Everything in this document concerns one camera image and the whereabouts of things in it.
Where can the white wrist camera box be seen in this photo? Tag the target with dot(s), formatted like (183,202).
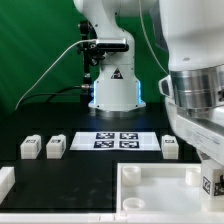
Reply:
(165,86)

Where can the white sheet with tags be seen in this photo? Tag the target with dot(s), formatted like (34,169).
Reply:
(130,141)

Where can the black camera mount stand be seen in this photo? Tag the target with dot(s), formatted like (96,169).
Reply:
(92,55)

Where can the white square tabletop tray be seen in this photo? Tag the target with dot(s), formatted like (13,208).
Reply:
(163,187)

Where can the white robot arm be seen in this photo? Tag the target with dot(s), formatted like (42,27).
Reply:
(192,31)

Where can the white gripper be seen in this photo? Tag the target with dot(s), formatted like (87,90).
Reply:
(206,135)

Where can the white left obstacle bar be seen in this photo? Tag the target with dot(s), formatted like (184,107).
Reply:
(7,180)

